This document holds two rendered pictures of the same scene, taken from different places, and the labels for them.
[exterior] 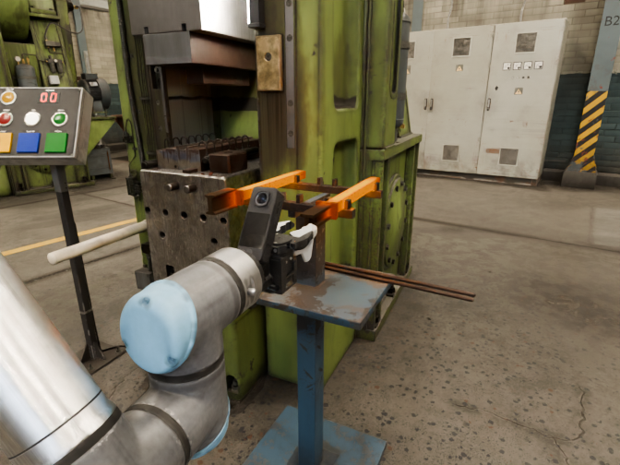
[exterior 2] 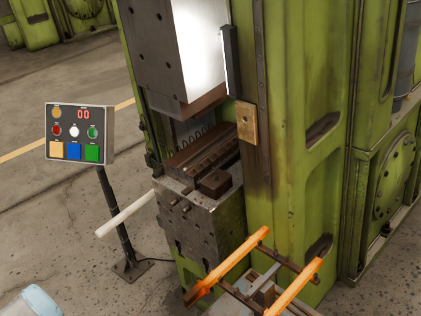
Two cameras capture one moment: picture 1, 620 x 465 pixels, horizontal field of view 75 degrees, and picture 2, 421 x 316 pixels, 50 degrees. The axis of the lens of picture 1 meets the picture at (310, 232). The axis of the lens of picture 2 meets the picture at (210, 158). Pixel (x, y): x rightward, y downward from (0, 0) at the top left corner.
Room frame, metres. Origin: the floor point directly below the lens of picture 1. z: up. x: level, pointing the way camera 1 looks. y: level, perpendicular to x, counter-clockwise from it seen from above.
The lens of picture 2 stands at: (0.07, -0.28, 2.20)
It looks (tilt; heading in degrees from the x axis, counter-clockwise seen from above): 37 degrees down; 23
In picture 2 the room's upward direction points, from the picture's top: 8 degrees counter-clockwise
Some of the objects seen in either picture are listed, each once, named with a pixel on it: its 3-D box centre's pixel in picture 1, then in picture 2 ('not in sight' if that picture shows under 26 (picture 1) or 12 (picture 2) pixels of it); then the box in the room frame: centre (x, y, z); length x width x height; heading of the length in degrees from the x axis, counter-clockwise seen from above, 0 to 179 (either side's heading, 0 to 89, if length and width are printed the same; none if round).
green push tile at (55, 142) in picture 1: (56, 143); (92, 152); (1.50, 0.92, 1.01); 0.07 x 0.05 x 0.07; 90
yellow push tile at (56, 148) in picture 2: (1, 143); (57, 149); (1.49, 1.12, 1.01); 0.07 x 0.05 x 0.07; 90
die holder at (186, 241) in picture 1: (231, 215); (225, 196); (1.64, 0.33, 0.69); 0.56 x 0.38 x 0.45; 156
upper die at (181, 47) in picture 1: (207, 54); (199, 83); (1.66, 0.39, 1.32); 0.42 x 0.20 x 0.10; 156
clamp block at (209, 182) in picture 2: (229, 161); (217, 184); (1.44, 0.29, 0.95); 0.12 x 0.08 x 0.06; 156
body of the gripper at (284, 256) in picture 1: (260, 266); not in sight; (0.58, 0.08, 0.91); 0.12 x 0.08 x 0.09; 155
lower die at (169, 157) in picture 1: (213, 150); (209, 151); (1.66, 0.39, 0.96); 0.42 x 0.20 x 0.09; 156
